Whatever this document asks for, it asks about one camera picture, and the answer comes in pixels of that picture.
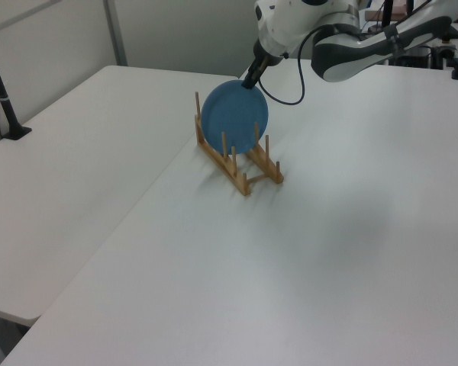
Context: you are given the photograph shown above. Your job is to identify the thin black pole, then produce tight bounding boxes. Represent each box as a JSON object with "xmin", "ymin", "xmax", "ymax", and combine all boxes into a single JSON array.
[{"xmin": 381, "ymin": 0, "xmax": 394, "ymax": 27}]

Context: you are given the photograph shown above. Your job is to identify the wooden plate rack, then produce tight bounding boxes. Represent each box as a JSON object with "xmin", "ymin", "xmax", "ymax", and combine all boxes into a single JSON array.
[{"xmin": 193, "ymin": 90, "xmax": 285, "ymax": 198}]

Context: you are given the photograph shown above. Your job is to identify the pink box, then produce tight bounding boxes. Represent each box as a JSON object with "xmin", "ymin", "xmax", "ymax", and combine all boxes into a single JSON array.
[{"xmin": 366, "ymin": 9, "xmax": 405, "ymax": 22}]

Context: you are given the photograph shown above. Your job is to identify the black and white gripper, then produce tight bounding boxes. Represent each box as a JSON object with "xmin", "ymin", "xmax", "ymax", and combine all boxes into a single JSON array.
[{"xmin": 240, "ymin": 22, "xmax": 302, "ymax": 91}]

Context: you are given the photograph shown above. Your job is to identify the blue round plate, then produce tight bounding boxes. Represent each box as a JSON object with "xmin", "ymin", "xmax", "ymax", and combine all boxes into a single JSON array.
[{"xmin": 200, "ymin": 79, "xmax": 270, "ymax": 156}]

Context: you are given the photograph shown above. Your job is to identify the black cable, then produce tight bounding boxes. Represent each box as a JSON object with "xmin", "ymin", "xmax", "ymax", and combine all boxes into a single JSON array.
[{"xmin": 258, "ymin": 27, "xmax": 316, "ymax": 106}]

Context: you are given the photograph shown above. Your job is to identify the grey metal partition post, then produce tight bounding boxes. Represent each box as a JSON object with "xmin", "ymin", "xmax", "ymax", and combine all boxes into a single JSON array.
[{"xmin": 102, "ymin": 0, "xmax": 129, "ymax": 67}]

